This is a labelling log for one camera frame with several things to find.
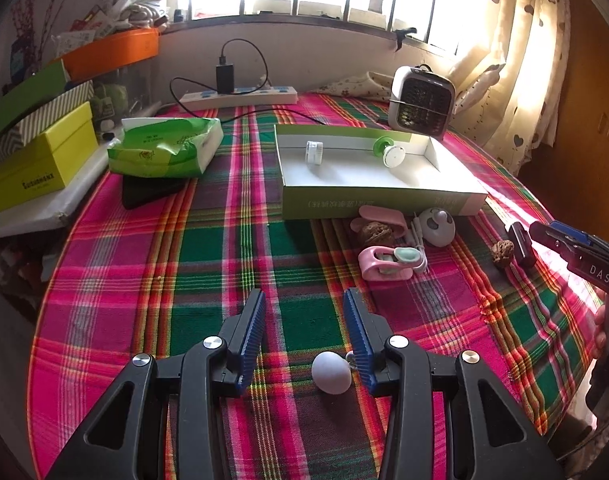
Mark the black and silver device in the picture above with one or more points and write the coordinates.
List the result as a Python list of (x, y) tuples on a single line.
[(520, 242)]

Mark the black charger plug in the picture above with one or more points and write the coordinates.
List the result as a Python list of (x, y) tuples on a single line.
[(224, 76)]

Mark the cream heart-print curtain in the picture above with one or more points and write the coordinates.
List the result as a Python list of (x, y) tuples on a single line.
[(526, 60)]

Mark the small white tape roll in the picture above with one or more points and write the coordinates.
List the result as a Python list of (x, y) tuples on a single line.
[(314, 152)]

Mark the floral cream cloth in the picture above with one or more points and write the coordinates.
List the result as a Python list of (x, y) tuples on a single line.
[(354, 85)]

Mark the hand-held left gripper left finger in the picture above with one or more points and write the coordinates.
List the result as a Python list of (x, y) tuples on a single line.
[(252, 340)]

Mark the green and white round gadget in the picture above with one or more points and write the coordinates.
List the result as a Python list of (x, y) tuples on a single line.
[(390, 153)]

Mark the striped cardboard box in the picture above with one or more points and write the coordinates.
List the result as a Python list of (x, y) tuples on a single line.
[(54, 112)]

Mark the pink and green clip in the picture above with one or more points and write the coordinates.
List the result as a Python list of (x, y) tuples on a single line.
[(384, 262)]

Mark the black window clip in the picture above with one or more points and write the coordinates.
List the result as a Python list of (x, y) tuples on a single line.
[(403, 36)]

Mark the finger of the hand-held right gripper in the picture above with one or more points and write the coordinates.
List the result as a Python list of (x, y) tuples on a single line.
[(574, 236), (549, 237)]

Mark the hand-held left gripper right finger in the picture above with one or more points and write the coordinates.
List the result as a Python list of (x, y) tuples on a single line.
[(359, 340)]

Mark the pink rounded case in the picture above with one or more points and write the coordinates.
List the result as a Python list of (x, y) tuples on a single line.
[(384, 216)]

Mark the yellow-green cardboard box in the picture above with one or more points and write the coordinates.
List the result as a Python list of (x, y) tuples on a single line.
[(39, 167)]

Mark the green labelled bottle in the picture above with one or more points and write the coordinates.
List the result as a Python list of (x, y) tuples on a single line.
[(107, 100)]

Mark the orange plastic tray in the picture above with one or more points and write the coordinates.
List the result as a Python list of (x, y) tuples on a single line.
[(114, 50)]

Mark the person's right hand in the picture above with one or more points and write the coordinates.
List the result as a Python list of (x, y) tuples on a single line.
[(600, 327)]

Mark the white egg-shaped ball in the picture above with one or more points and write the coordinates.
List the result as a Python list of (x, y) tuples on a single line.
[(330, 371)]

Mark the brown walnut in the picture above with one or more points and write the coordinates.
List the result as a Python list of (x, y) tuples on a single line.
[(371, 233), (502, 253)]

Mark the white round panda toy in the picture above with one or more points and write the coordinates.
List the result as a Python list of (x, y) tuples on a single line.
[(437, 226)]

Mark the white power strip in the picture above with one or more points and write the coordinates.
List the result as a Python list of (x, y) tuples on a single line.
[(239, 96)]

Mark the green tissue pack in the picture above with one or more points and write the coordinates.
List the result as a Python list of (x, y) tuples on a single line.
[(164, 147)]

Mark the dried red branches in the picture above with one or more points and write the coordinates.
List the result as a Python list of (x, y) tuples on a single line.
[(32, 20)]

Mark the small desktop fan heater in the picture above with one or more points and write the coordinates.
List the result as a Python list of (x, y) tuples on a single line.
[(422, 102)]

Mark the green and white cardboard box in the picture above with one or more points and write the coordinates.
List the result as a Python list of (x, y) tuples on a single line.
[(364, 175)]

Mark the white plastic bag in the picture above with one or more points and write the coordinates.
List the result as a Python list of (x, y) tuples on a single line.
[(134, 2)]

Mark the plaid tablecloth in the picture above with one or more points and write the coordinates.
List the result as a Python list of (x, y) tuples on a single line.
[(184, 270)]

